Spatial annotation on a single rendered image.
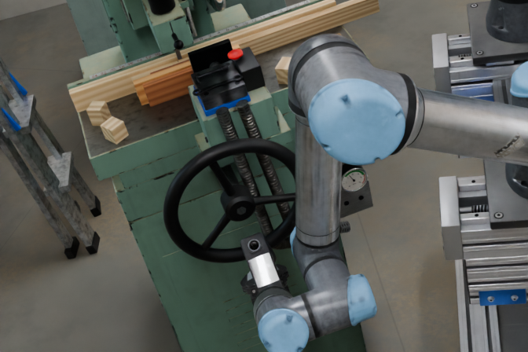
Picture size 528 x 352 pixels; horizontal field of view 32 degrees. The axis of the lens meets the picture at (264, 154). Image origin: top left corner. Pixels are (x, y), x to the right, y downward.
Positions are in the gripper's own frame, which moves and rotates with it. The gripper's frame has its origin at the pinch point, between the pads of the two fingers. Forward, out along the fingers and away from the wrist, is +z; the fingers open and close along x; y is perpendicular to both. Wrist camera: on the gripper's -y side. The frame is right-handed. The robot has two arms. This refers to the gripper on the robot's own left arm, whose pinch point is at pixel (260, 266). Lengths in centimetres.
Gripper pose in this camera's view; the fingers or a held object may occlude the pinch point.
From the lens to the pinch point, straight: 179.5
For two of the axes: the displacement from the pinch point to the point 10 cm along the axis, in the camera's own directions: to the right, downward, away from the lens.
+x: 9.4, -3.3, 0.5
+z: -1.0, -1.4, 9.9
